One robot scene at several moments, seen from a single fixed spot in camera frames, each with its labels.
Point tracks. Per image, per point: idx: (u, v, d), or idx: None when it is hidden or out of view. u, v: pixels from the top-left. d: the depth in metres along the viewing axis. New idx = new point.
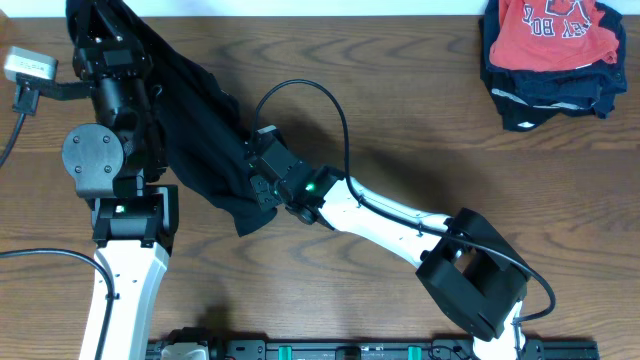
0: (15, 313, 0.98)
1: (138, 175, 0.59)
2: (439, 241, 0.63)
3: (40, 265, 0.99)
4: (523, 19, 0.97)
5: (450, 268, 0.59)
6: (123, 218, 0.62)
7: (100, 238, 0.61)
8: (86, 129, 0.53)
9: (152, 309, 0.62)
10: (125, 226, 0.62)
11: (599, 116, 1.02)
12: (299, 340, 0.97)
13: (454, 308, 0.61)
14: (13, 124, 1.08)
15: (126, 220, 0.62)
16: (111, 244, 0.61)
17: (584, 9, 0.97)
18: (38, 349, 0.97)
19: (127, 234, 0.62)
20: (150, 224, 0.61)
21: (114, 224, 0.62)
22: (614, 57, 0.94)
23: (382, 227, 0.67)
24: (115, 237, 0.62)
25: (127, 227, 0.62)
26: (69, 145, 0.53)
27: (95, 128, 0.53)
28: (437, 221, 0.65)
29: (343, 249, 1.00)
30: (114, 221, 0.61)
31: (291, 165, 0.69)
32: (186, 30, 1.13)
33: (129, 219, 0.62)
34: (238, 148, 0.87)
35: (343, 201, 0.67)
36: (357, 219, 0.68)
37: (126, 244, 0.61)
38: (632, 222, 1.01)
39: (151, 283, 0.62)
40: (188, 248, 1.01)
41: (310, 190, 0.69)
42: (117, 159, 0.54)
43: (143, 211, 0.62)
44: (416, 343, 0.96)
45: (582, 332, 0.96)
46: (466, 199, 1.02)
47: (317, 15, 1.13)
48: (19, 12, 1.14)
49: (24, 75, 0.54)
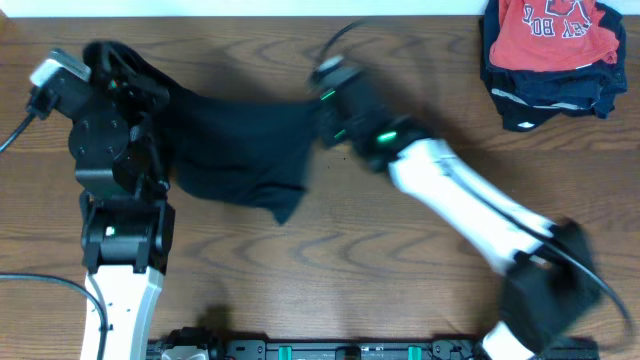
0: (16, 313, 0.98)
1: (138, 178, 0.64)
2: (537, 244, 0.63)
3: (41, 264, 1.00)
4: (523, 19, 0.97)
5: (537, 281, 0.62)
6: (114, 243, 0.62)
7: (91, 263, 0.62)
8: (96, 116, 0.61)
9: (148, 332, 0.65)
10: (115, 251, 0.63)
11: (599, 116, 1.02)
12: (299, 340, 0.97)
13: (528, 313, 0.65)
14: (13, 124, 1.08)
15: (115, 244, 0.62)
16: (102, 272, 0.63)
17: (584, 9, 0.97)
18: (38, 349, 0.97)
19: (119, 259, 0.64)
20: (140, 251, 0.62)
21: (104, 249, 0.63)
22: (614, 57, 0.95)
23: (467, 207, 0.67)
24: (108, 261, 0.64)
25: (118, 251, 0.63)
26: (78, 128, 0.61)
27: (105, 115, 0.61)
28: (531, 221, 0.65)
29: (344, 249, 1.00)
30: (103, 246, 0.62)
31: (370, 109, 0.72)
32: (187, 30, 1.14)
33: (119, 244, 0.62)
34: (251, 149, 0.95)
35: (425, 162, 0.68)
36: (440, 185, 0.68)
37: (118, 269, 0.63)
38: (632, 222, 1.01)
39: (146, 304, 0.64)
40: (189, 248, 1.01)
41: (384, 141, 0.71)
42: (118, 141, 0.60)
43: (132, 236, 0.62)
44: (416, 343, 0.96)
45: (582, 332, 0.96)
46: None
47: (317, 15, 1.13)
48: (19, 12, 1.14)
49: (64, 70, 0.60)
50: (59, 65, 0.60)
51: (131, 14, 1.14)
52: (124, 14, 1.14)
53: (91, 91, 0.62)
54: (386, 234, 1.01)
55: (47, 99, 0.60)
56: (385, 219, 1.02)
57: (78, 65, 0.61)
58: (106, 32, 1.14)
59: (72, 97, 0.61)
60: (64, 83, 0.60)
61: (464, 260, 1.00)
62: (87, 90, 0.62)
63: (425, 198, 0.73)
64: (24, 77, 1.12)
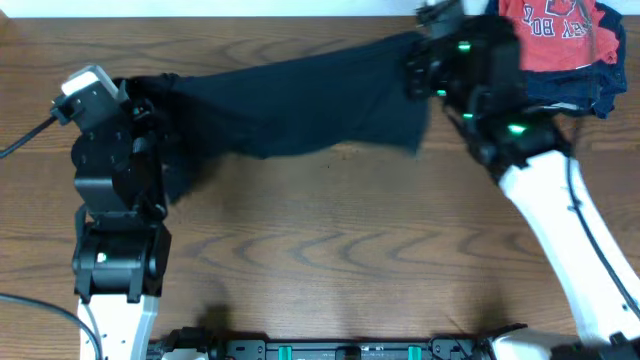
0: (16, 313, 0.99)
1: (138, 193, 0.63)
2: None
3: (41, 264, 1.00)
4: (524, 19, 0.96)
5: None
6: (106, 271, 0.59)
7: (84, 293, 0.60)
8: (102, 128, 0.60)
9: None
10: (108, 278, 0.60)
11: (599, 116, 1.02)
12: (299, 340, 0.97)
13: None
14: (13, 124, 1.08)
15: (108, 271, 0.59)
16: (95, 299, 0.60)
17: (584, 9, 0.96)
18: (39, 349, 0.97)
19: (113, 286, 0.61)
20: (136, 278, 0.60)
21: (97, 277, 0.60)
22: (613, 57, 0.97)
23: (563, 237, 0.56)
24: (102, 289, 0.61)
25: (112, 278, 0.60)
26: (83, 139, 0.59)
27: (113, 128, 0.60)
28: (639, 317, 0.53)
29: (344, 249, 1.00)
30: (95, 273, 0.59)
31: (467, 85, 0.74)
32: (187, 30, 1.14)
33: (112, 271, 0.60)
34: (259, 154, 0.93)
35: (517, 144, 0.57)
36: (543, 157, 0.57)
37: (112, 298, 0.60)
38: (632, 222, 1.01)
39: (141, 332, 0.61)
40: (189, 248, 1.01)
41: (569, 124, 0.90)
42: (124, 152, 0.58)
43: (126, 261, 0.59)
44: (416, 343, 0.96)
45: None
46: (466, 199, 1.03)
47: (317, 16, 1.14)
48: (20, 13, 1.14)
49: (99, 85, 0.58)
50: (95, 80, 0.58)
51: (131, 14, 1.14)
52: (125, 14, 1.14)
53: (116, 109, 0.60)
54: (386, 234, 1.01)
55: (75, 108, 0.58)
56: (385, 219, 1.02)
57: (111, 83, 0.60)
58: (106, 32, 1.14)
59: (96, 112, 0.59)
60: (94, 99, 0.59)
61: (464, 261, 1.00)
62: (112, 108, 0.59)
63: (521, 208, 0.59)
64: (25, 77, 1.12)
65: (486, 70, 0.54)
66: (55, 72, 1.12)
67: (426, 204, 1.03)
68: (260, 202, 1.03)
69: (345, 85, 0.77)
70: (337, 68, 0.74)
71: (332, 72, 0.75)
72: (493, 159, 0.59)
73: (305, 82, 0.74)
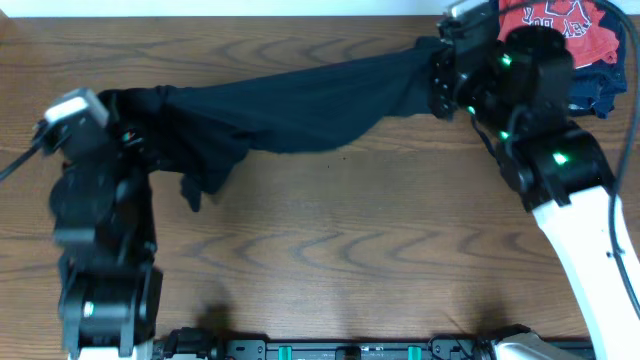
0: (16, 313, 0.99)
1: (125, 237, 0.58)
2: None
3: (41, 265, 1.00)
4: (523, 20, 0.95)
5: None
6: (94, 321, 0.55)
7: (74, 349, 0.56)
8: (86, 171, 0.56)
9: None
10: (98, 328, 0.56)
11: (599, 116, 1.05)
12: (299, 340, 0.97)
13: None
14: (12, 124, 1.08)
15: (98, 321, 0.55)
16: (84, 352, 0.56)
17: (584, 9, 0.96)
18: (39, 349, 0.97)
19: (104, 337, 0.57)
20: (128, 329, 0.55)
21: (87, 327, 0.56)
22: (613, 57, 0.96)
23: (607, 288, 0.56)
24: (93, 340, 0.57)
25: (101, 327, 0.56)
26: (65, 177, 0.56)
27: (97, 172, 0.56)
28: None
29: (344, 249, 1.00)
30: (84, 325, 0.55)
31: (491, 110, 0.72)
32: (187, 30, 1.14)
33: (101, 320, 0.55)
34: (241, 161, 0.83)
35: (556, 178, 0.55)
36: (584, 192, 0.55)
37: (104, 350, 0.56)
38: (632, 222, 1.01)
39: None
40: (189, 248, 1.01)
41: None
42: (106, 201, 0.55)
43: (115, 308, 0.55)
44: (416, 343, 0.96)
45: (582, 332, 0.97)
46: (466, 199, 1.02)
47: (317, 16, 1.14)
48: (19, 12, 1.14)
49: (89, 113, 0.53)
50: (84, 107, 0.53)
51: (130, 13, 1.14)
52: (124, 14, 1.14)
53: (103, 138, 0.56)
54: (386, 234, 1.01)
55: (58, 136, 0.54)
56: (385, 219, 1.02)
57: (103, 108, 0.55)
58: (106, 32, 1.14)
59: (84, 140, 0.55)
60: (83, 126, 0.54)
61: (464, 261, 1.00)
62: (100, 140, 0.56)
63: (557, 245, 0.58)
64: (24, 77, 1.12)
65: None
66: (54, 71, 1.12)
67: (426, 204, 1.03)
68: (259, 202, 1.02)
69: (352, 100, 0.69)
70: (354, 72, 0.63)
71: (346, 86, 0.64)
72: (531, 184, 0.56)
73: (313, 94, 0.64)
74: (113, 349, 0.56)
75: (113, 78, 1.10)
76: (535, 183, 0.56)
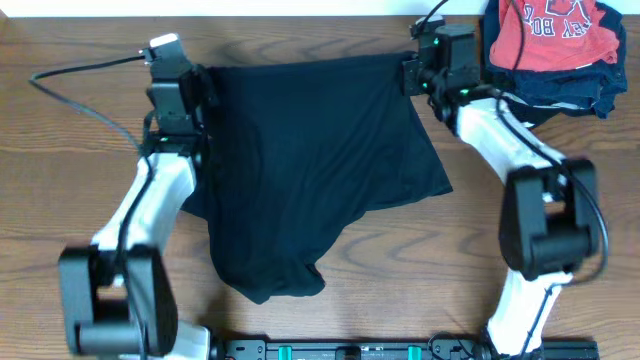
0: (14, 313, 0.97)
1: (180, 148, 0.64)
2: None
3: (39, 265, 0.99)
4: (524, 19, 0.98)
5: None
6: (135, 204, 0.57)
7: (72, 344, 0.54)
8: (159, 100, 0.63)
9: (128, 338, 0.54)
10: (111, 242, 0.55)
11: (600, 116, 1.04)
12: (299, 340, 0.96)
13: None
14: (13, 123, 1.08)
15: (165, 174, 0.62)
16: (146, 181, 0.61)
17: (584, 10, 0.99)
18: (34, 350, 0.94)
19: (117, 322, 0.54)
20: (148, 312, 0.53)
21: (128, 230, 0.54)
22: (614, 57, 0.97)
23: None
24: (105, 320, 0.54)
25: (75, 278, 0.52)
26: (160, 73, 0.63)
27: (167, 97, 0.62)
28: None
29: (344, 249, 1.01)
30: (141, 214, 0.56)
31: (465, 67, 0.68)
32: (186, 29, 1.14)
33: (137, 184, 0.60)
34: (268, 164, 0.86)
35: (509, 159, 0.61)
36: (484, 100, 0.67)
37: (79, 270, 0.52)
38: (633, 222, 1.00)
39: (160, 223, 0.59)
40: (190, 248, 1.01)
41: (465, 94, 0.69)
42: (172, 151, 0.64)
43: (141, 262, 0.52)
44: (416, 343, 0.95)
45: (583, 332, 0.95)
46: (466, 200, 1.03)
47: (317, 17, 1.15)
48: (20, 12, 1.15)
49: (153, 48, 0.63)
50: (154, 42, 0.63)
51: (131, 13, 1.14)
52: (125, 15, 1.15)
53: (181, 65, 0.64)
54: (385, 235, 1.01)
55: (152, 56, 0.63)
56: (385, 218, 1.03)
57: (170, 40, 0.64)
58: (106, 31, 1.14)
59: (165, 63, 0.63)
60: (168, 50, 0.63)
61: (464, 260, 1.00)
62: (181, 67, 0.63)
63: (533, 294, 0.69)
64: (25, 77, 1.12)
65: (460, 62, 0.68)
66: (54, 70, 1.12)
67: (426, 204, 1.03)
68: None
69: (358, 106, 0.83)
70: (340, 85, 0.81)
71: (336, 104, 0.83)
72: (562, 191, 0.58)
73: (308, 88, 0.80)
74: (76, 321, 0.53)
75: (115, 79, 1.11)
76: (568, 183, 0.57)
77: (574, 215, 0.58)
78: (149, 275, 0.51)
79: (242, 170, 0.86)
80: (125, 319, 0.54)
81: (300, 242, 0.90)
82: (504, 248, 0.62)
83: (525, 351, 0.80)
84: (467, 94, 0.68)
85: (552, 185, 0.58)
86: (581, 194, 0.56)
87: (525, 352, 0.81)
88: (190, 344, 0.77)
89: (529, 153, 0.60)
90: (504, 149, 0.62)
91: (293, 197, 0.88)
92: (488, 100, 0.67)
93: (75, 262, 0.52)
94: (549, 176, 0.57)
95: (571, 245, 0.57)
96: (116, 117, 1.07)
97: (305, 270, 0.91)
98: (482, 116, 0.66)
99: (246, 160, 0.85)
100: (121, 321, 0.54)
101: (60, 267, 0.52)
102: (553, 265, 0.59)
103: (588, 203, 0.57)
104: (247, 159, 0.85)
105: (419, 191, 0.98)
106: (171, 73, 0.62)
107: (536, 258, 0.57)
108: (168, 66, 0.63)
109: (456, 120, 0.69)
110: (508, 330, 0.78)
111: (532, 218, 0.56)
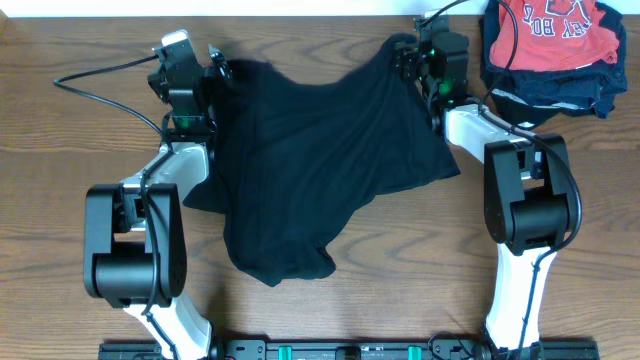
0: (14, 313, 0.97)
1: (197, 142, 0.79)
2: None
3: (40, 265, 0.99)
4: (523, 19, 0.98)
5: None
6: (157, 168, 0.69)
7: (88, 276, 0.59)
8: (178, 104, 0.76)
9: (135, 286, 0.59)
10: (134, 183, 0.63)
11: (599, 116, 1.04)
12: (299, 340, 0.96)
13: None
14: (12, 124, 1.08)
15: (182, 155, 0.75)
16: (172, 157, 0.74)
17: (584, 9, 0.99)
18: (38, 350, 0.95)
19: (134, 259, 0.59)
20: (164, 246, 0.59)
21: (153, 178, 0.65)
22: (614, 57, 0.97)
23: None
24: (123, 257, 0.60)
25: (105, 210, 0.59)
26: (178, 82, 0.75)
27: (181, 102, 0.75)
28: None
29: (344, 249, 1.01)
30: (162, 172, 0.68)
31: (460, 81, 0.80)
32: (186, 29, 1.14)
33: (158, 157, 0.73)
34: (275, 157, 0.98)
35: (487, 139, 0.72)
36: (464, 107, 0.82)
37: (104, 201, 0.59)
38: (632, 222, 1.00)
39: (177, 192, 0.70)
40: (189, 248, 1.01)
41: (450, 102, 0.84)
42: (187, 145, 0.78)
43: (163, 197, 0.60)
44: (416, 343, 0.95)
45: (582, 332, 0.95)
46: (466, 199, 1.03)
47: (317, 16, 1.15)
48: (20, 12, 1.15)
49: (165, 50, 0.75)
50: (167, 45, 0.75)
51: (129, 13, 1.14)
52: (124, 15, 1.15)
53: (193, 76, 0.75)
54: (386, 235, 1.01)
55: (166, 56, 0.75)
56: (385, 219, 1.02)
57: (178, 40, 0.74)
58: (105, 32, 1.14)
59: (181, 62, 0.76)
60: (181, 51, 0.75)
61: (464, 260, 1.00)
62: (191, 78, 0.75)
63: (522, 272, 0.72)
64: (25, 77, 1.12)
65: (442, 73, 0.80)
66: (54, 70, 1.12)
67: (427, 204, 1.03)
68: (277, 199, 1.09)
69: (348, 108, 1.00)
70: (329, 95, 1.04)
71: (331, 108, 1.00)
72: (538, 168, 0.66)
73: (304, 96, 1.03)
74: (96, 253, 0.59)
75: (114, 79, 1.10)
76: (543, 158, 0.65)
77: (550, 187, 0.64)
78: (167, 207, 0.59)
79: (252, 166, 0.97)
80: (142, 257, 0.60)
81: (309, 225, 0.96)
82: (490, 223, 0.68)
83: (525, 344, 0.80)
84: (453, 103, 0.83)
85: (527, 159, 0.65)
86: (554, 163, 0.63)
87: (525, 347, 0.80)
88: (193, 326, 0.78)
89: (505, 134, 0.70)
90: (483, 132, 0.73)
91: (301, 189, 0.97)
92: (471, 105, 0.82)
93: (102, 194, 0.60)
94: (524, 152, 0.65)
95: (549, 215, 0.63)
96: (116, 118, 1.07)
97: (315, 252, 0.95)
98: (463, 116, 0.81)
99: (254, 158, 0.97)
100: (137, 259, 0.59)
101: (88, 200, 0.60)
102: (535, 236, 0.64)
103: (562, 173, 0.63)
104: (255, 157, 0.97)
105: (427, 172, 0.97)
106: (186, 80, 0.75)
107: (517, 225, 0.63)
108: (181, 73, 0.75)
109: (444, 127, 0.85)
110: (505, 327, 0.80)
111: (509, 182, 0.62)
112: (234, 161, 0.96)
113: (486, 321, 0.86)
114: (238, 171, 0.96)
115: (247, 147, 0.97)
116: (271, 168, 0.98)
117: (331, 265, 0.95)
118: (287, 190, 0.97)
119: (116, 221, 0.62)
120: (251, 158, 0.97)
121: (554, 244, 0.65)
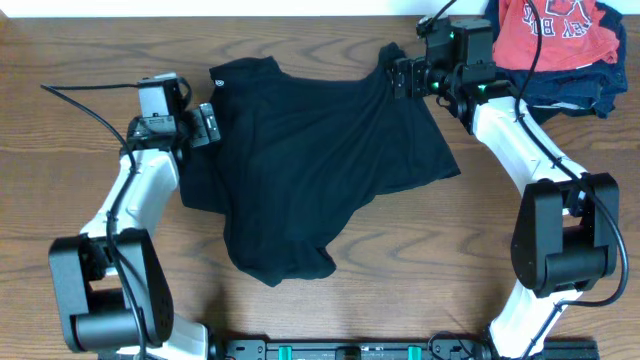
0: (13, 314, 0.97)
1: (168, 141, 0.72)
2: None
3: (40, 265, 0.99)
4: (523, 19, 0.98)
5: None
6: (121, 196, 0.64)
7: (68, 336, 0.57)
8: (149, 105, 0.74)
9: (120, 336, 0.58)
10: (98, 231, 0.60)
11: (600, 116, 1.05)
12: (299, 340, 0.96)
13: None
14: (12, 124, 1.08)
15: (150, 167, 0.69)
16: (138, 173, 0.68)
17: (584, 9, 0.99)
18: (37, 350, 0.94)
19: (113, 311, 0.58)
20: (142, 296, 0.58)
21: (117, 218, 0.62)
22: (614, 57, 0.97)
23: None
24: (101, 308, 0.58)
25: (74, 271, 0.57)
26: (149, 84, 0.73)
27: (150, 103, 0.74)
28: None
29: (344, 249, 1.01)
30: (128, 206, 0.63)
31: (482, 60, 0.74)
32: (187, 29, 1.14)
33: (121, 179, 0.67)
34: (273, 155, 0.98)
35: (528, 172, 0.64)
36: (498, 99, 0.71)
37: (70, 259, 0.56)
38: (633, 222, 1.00)
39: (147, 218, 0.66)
40: (189, 248, 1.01)
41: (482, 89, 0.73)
42: (154, 150, 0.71)
43: (133, 247, 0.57)
44: (416, 343, 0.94)
45: (582, 332, 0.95)
46: (466, 200, 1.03)
47: (316, 17, 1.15)
48: (21, 12, 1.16)
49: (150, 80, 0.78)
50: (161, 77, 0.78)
51: (130, 13, 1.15)
52: (125, 15, 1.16)
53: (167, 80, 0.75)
54: (386, 234, 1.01)
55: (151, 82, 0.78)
56: (385, 219, 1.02)
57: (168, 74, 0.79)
58: (107, 32, 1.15)
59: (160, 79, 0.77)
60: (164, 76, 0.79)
61: (464, 261, 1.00)
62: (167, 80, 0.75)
63: (542, 310, 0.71)
64: (25, 77, 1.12)
65: (464, 51, 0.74)
66: (53, 70, 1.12)
67: (426, 204, 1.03)
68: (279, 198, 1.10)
69: (345, 109, 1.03)
70: (330, 94, 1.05)
71: (330, 107, 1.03)
72: (579, 206, 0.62)
73: (305, 95, 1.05)
74: (71, 313, 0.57)
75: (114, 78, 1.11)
76: (587, 200, 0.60)
77: (592, 235, 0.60)
78: (139, 255, 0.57)
79: (250, 163, 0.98)
80: (120, 307, 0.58)
81: (308, 225, 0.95)
82: (517, 259, 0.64)
83: (528, 354, 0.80)
84: (485, 89, 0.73)
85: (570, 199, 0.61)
86: (601, 215, 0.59)
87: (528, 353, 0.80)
88: (190, 340, 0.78)
89: (550, 166, 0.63)
90: (521, 153, 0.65)
91: (298, 188, 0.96)
92: (507, 99, 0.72)
93: (67, 252, 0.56)
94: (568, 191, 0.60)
95: (585, 264, 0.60)
96: (115, 118, 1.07)
97: (315, 252, 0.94)
98: (499, 117, 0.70)
99: (252, 156, 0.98)
100: (115, 311, 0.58)
101: (51, 260, 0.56)
102: (564, 283, 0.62)
103: (606, 222, 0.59)
104: (253, 155, 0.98)
105: (427, 172, 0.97)
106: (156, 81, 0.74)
107: (549, 277, 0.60)
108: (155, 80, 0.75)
109: (474, 118, 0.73)
110: (510, 342, 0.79)
111: (548, 235, 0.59)
112: (231, 161, 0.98)
113: (489, 325, 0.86)
114: (238, 169, 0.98)
115: (245, 146, 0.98)
116: (270, 165, 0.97)
117: (331, 265, 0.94)
118: (285, 189, 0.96)
119: (90, 271, 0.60)
120: (249, 156, 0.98)
121: (582, 285, 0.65)
